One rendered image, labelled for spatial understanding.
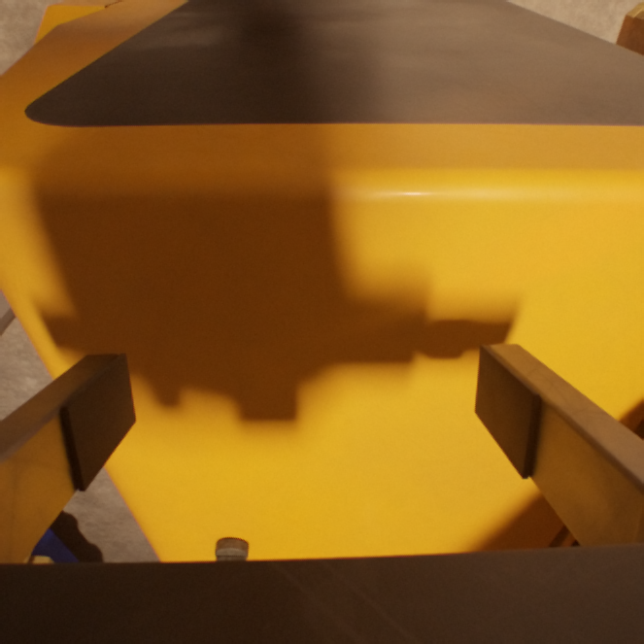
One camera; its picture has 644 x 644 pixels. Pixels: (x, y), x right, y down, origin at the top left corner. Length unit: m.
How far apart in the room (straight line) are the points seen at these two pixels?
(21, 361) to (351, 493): 1.59
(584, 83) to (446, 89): 0.08
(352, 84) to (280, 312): 0.14
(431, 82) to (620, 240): 0.14
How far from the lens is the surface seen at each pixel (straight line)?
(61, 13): 0.76
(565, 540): 0.53
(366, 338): 0.20
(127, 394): 0.17
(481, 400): 0.17
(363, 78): 0.29
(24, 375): 1.86
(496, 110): 0.24
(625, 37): 0.81
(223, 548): 0.37
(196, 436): 0.26
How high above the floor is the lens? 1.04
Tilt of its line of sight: 49 degrees down
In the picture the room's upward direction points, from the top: 179 degrees counter-clockwise
